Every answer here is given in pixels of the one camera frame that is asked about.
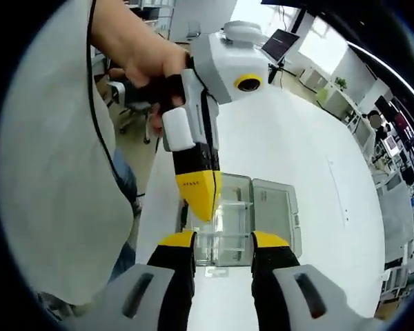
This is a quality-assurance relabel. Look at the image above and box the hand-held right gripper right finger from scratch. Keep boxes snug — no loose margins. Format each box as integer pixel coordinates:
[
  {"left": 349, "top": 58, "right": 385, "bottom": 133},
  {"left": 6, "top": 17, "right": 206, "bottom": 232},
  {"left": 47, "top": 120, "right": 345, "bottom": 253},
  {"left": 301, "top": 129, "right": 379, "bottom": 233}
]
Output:
[{"left": 250, "top": 230, "right": 380, "bottom": 331}]

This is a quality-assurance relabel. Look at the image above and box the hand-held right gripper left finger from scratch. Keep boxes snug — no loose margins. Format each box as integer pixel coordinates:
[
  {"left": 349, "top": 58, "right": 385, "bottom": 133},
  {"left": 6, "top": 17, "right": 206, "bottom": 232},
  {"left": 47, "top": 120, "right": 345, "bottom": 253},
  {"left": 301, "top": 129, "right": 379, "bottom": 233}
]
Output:
[{"left": 104, "top": 230, "right": 198, "bottom": 331}]

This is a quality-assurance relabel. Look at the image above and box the small clear tabbed divider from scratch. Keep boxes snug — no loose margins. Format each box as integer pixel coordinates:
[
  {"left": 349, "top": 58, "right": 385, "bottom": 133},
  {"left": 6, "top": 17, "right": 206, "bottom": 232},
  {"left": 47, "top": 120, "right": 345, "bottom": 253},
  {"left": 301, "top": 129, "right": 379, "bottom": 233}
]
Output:
[{"left": 205, "top": 267, "right": 230, "bottom": 279}]

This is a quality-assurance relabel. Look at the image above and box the transparent grey guide fixture box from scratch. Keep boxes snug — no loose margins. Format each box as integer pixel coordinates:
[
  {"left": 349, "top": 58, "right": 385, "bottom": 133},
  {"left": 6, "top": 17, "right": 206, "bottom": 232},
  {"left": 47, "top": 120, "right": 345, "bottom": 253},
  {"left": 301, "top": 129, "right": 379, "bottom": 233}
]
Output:
[{"left": 179, "top": 173, "right": 301, "bottom": 268}]

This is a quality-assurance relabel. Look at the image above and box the person's left hand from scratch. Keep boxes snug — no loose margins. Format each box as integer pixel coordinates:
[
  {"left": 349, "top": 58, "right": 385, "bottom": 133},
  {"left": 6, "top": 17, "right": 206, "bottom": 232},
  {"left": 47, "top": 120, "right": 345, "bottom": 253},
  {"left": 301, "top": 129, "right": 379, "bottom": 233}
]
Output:
[{"left": 122, "top": 46, "right": 191, "bottom": 134}]

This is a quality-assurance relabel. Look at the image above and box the black computer monitor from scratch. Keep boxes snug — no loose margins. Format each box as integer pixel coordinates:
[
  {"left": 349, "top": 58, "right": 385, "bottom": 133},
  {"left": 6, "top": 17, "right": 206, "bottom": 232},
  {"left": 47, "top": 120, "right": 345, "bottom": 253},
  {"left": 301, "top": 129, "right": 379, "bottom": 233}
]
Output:
[{"left": 262, "top": 29, "right": 301, "bottom": 65}]

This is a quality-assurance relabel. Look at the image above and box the white low cabinet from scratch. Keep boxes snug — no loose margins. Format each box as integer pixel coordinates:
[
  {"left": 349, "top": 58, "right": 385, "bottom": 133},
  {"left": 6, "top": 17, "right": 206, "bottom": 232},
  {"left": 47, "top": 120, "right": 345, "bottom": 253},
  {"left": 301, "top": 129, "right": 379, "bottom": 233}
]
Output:
[{"left": 302, "top": 67, "right": 320, "bottom": 91}]

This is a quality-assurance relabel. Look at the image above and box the bright window with blinds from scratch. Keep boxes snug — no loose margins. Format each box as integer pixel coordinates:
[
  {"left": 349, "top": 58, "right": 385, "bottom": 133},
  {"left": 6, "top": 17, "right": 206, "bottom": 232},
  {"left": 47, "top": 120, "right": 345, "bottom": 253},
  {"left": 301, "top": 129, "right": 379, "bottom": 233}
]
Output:
[{"left": 298, "top": 15, "right": 349, "bottom": 73}]

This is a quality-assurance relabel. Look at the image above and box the operator arm in grey sleeve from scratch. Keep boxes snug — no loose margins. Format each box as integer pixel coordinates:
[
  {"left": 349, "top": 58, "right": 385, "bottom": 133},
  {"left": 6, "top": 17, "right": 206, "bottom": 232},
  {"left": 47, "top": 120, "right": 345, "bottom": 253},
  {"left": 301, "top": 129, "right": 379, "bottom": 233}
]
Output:
[{"left": 0, "top": 0, "right": 135, "bottom": 308}]

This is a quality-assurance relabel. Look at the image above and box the white table cable flap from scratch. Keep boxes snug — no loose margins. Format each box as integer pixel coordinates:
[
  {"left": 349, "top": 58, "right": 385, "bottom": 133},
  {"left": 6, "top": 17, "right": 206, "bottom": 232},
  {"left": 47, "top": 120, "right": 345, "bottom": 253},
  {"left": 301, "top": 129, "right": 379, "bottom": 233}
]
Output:
[{"left": 326, "top": 154, "right": 349, "bottom": 228}]

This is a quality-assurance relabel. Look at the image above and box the white frame office chair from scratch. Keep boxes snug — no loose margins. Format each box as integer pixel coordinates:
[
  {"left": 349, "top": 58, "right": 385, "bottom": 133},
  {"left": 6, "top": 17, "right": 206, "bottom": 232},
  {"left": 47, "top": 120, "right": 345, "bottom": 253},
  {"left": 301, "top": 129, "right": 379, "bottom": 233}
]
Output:
[{"left": 106, "top": 81, "right": 156, "bottom": 144}]

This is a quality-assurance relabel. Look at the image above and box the black cable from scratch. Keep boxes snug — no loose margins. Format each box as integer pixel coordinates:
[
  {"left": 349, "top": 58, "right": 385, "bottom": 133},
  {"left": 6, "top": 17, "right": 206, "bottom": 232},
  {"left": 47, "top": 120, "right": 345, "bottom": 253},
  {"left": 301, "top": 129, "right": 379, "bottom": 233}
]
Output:
[{"left": 85, "top": 0, "right": 127, "bottom": 180}]

